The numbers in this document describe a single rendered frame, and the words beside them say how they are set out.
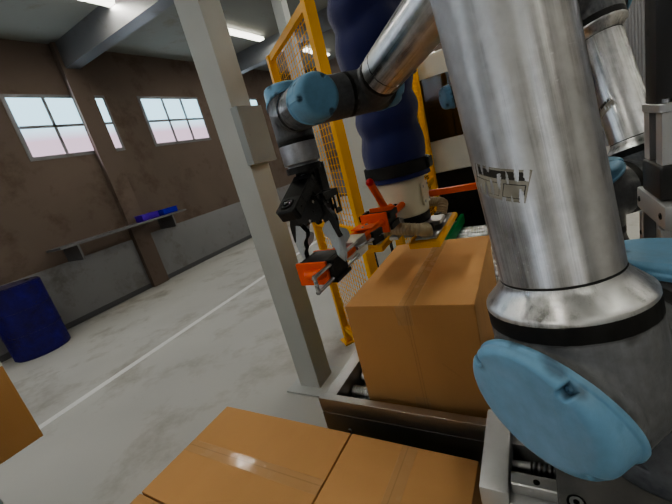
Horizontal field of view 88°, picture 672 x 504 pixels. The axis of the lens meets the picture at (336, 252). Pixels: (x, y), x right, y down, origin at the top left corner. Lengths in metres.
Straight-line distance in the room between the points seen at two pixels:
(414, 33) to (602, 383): 0.44
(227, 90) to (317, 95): 1.49
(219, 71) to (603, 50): 1.63
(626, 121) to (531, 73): 0.73
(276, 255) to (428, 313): 1.21
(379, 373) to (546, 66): 1.10
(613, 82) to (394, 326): 0.79
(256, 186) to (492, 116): 1.81
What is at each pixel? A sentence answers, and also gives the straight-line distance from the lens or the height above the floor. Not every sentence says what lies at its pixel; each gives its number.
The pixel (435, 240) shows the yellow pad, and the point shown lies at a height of 1.09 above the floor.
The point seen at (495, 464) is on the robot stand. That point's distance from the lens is 0.57.
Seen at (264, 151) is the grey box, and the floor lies 1.53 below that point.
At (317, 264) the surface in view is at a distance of 0.71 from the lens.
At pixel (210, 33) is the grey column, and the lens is 2.14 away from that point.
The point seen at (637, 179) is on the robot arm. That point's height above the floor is 1.23.
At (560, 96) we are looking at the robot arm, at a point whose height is 1.42.
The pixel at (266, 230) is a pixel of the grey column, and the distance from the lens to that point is 2.06.
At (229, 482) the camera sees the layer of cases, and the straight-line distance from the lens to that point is 1.35.
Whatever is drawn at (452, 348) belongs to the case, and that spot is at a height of 0.81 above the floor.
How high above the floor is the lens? 1.42
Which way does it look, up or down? 15 degrees down
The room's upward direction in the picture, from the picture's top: 15 degrees counter-clockwise
